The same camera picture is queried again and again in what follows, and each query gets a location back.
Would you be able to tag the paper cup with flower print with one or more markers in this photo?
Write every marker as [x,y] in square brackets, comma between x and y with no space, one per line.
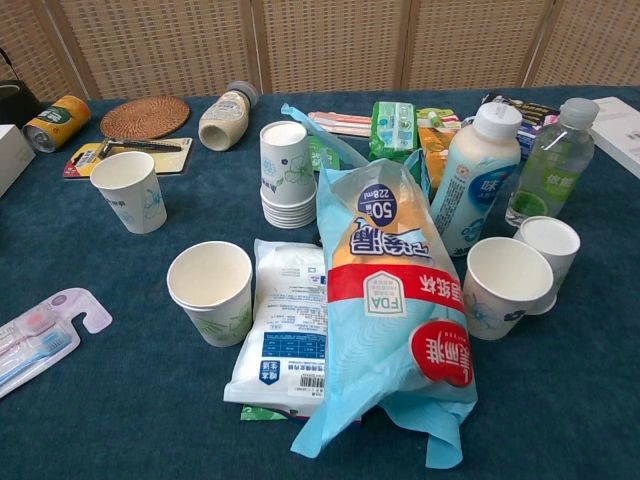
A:
[128,195]

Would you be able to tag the blue paper cup package bag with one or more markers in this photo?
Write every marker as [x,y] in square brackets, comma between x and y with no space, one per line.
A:
[395,310]

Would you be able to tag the paper cup with green leaves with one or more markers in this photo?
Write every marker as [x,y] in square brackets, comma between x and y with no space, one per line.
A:
[212,305]

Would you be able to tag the paper cup with blue flower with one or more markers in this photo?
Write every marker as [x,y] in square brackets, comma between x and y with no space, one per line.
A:
[492,305]

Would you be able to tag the inverted white paper cup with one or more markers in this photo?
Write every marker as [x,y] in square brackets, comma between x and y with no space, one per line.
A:
[555,240]

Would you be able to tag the stack of inverted paper cups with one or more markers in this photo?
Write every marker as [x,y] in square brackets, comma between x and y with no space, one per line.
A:
[286,170]

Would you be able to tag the green sachet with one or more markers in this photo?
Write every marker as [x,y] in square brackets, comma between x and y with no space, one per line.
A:
[320,156]

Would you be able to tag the white printed pouch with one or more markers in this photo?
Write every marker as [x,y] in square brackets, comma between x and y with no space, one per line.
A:
[280,335]

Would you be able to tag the pink stick pack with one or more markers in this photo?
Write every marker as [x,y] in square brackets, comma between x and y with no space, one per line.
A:
[340,122]

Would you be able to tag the green tissue pack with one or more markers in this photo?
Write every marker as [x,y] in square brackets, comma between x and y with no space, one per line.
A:
[395,127]

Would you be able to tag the orange yellow box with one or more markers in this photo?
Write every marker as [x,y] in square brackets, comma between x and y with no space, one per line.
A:
[434,145]

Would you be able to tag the beige sauce bottle grey cap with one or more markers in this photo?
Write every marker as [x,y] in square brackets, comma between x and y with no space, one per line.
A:
[227,120]

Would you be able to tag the white milk bottle blue label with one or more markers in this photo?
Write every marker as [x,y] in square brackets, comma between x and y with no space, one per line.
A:
[472,180]

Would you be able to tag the razor blister card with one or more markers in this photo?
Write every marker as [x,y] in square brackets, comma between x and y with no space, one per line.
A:
[172,159]

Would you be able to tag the green lip balm card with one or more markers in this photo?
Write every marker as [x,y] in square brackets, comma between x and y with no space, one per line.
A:
[442,117]

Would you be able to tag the green white packet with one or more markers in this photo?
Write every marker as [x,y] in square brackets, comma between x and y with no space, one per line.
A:
[260,413]

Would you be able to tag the wicker folding screen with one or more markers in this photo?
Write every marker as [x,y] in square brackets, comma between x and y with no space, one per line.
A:
[325,45]

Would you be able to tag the round woven coaster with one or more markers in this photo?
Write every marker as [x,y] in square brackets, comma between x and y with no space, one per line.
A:
[145,117]

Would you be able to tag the clear bottle green label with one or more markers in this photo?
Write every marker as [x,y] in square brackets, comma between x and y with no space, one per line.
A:
[550,165]

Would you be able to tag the dark blue pad pack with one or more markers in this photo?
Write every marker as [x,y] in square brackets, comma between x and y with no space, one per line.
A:
[532,116]

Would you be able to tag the yellow drink can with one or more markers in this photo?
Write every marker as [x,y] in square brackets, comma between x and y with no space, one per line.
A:
[57,122]

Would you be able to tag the toothbrush blister pack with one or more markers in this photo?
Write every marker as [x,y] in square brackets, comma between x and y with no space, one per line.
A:
[40,335]

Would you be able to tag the teal tablecloth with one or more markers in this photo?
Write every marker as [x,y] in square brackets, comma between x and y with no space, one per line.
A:
[100,440]

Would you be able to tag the flat white box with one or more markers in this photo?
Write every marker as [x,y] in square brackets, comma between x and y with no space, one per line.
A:
[617,130]

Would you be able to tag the small white box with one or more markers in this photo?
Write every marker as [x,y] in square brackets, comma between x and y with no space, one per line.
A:
[12,157]

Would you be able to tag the black round device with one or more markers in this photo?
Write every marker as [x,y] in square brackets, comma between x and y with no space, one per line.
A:
[15,102]

